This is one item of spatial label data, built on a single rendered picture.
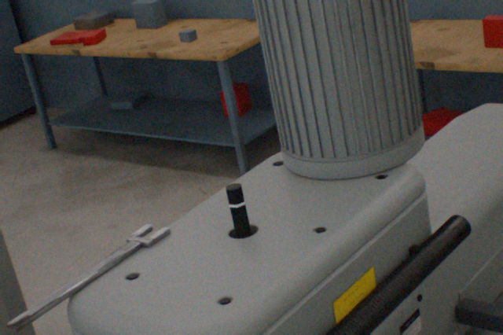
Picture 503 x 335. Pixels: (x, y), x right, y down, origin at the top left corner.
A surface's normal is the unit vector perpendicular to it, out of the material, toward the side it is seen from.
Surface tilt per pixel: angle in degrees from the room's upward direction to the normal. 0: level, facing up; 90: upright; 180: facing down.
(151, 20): 90
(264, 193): 0
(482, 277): 90
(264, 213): 0
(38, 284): 0
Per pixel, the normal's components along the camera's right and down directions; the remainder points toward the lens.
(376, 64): 0.43, 0.27
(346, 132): -0.04, 0.39
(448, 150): -0.19, -0.90
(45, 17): -0.62, 0.41
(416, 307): 0.76, 0.11
